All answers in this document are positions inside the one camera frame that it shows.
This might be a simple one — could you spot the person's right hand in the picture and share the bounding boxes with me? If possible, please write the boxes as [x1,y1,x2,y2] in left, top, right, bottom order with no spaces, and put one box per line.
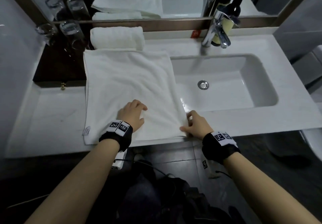
[180,110,214,141]

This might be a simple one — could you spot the person's left hand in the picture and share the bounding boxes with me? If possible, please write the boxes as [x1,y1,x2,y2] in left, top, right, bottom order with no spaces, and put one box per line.
[117,100,148,133]

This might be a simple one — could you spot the white towel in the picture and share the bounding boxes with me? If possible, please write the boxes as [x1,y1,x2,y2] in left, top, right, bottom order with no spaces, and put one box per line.
[82,49,188,146]
[90,26,144,51]

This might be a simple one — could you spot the person's right forearm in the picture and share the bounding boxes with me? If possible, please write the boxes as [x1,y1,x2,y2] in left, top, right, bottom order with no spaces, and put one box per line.
[223,152,320,224]

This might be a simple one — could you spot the person's left forearm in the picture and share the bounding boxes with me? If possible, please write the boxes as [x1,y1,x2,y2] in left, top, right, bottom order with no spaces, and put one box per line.
[25,138,122,224]

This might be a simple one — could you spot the white sink basin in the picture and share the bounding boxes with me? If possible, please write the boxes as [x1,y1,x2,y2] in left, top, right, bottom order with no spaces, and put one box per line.
[170,53,279,113]

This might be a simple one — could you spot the folded white towel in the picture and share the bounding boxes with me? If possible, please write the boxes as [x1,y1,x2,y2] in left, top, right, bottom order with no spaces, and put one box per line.
[90,26,144,51]

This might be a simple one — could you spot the person's dark trousers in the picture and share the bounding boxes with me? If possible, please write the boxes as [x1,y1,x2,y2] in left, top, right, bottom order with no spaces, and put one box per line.
[117,156,243,224]

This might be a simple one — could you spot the black tray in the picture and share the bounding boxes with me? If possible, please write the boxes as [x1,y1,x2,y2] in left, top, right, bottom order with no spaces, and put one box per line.
[32,21,95,89]

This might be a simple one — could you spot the clear drinking glass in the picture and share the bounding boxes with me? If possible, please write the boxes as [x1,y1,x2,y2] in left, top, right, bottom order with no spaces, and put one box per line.
[60,19,83,50]
[35,23,59,46]

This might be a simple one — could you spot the chrome faucet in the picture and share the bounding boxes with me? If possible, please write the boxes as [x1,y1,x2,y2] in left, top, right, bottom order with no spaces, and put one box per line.
[201,10,231,49]

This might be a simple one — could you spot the dark pump bottle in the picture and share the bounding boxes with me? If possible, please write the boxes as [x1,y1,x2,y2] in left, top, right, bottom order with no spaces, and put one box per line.
[212,0,248,47]

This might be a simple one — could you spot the black left wrist strap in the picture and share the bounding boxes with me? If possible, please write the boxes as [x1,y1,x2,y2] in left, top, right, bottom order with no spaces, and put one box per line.
[99,120,133,153]

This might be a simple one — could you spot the black wrist strap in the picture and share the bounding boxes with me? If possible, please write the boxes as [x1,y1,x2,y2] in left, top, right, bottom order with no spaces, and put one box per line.
[99,120,133,153]
[202,131,241,165]

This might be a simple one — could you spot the black right wrist strap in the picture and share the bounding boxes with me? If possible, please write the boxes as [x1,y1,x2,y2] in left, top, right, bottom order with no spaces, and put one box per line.
[202,131,241,165]

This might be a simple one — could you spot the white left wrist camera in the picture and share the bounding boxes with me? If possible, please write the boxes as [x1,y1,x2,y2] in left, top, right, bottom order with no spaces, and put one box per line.
[112,149,128,170]

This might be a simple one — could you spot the wall mirror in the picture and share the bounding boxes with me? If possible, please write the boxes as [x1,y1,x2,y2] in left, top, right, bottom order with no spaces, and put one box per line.
[8,0,317,31]

